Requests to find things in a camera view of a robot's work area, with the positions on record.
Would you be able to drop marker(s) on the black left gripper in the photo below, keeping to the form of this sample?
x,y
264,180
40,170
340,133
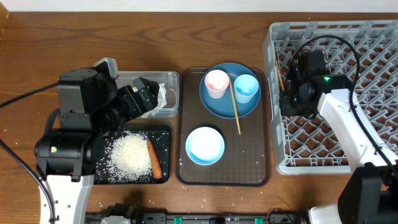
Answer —
x,y
147,102

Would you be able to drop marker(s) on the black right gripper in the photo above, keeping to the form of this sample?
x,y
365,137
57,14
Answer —
x,y
286,107

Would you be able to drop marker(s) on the white tissue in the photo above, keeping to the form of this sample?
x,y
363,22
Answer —
x,y
161,103

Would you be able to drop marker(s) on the white rice heap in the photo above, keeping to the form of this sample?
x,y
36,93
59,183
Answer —
x,y
126,160

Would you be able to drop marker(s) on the light blue cup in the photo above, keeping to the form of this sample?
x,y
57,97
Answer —
x,y
245,87

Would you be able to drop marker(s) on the orange carrot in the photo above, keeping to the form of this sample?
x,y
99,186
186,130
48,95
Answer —
x,y
156,168

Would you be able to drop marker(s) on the wooden chopstick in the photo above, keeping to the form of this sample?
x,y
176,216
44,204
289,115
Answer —
x,y
234,106
279,76

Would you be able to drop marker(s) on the light blue bowl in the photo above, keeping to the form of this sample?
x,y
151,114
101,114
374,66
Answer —
x,y
205,146

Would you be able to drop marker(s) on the pink cup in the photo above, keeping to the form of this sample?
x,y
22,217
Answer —
x,y
216,82

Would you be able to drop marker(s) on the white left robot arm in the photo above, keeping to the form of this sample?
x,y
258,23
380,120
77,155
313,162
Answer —
x,y
91,106

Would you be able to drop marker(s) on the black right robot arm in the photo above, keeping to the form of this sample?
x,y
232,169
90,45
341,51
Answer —
x,y
370,196

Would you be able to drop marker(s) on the black waste tray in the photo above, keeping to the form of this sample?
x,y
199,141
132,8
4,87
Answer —
x,y
160,138

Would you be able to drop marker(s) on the grey dishwasher rack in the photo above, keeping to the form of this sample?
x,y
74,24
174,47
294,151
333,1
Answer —
x,y
366,50

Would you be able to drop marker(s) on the clear plastic bin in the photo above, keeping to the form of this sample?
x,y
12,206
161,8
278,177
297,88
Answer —
x,y
171,80

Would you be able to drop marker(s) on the dark blue plate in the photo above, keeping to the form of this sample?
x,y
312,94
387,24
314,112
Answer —
x,y
223,107

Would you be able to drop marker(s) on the brown serving tray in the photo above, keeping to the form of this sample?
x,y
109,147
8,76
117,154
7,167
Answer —
x,y
246,160

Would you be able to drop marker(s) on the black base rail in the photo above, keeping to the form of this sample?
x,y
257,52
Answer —
x,y
122,213

